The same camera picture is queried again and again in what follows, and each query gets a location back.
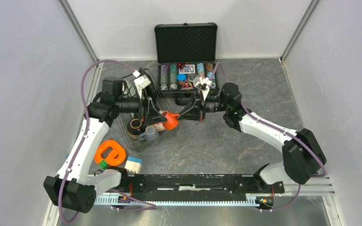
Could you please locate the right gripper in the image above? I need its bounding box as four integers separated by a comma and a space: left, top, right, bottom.
177, 90, 230, 122

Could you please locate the dark brown bottom plate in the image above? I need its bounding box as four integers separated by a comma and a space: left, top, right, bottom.
139, 68, 158, 102

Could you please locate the white cable duct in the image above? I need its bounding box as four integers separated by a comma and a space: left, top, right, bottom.
94, 194, 259, 207

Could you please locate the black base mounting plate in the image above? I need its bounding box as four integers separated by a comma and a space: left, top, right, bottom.
115, 174, 285, 201

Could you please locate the black wire dish rack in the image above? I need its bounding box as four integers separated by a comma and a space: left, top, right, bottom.
115, 68, 180, 151

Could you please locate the white plate teal rim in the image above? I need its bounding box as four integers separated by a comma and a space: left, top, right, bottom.
122, 79, 131, 95

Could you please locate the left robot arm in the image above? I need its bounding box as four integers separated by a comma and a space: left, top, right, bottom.
43, 75, 156, 216

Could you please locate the orange tape dispenser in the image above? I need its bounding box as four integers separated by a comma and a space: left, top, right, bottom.
94, 140, 127, 166

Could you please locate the tan ceramic bowl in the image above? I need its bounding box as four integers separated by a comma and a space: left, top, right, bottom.
153, 123, 166, 131

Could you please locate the green dice block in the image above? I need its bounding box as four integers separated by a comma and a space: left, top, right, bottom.
99, 160, 110, 170

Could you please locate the blue round chip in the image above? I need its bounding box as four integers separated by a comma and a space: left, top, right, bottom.
176, 73, 187, 81

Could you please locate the dark patterned bowl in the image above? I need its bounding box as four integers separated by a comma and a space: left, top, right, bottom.
127, 118, 146, 139

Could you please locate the silver round dealer button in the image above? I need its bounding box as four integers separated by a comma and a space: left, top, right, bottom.
187, 73, 198, 81

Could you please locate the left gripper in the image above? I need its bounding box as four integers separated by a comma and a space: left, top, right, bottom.
115, 88, 166, 125

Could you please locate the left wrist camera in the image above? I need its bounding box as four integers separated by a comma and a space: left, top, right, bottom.
132, 70, 151, 99

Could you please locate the white mug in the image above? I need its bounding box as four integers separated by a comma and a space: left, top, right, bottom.
138, 126, 160, 144

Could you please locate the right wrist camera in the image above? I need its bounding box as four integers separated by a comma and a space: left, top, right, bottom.
193, 76, 212, 101

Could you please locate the blue white toy block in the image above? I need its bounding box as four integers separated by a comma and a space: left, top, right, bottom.
124, 156, 142, 174

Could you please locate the black poker chip case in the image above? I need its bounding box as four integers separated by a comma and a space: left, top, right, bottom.
154, 23, 219, 106

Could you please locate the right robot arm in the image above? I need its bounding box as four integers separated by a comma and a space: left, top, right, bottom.
177, 82, 327, 192

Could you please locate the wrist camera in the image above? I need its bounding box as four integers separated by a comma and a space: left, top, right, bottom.
132, 70, 151, 99
193, 76, 212, 101

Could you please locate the orange small cup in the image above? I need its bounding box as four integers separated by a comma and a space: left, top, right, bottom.
161, 111, 180, 130

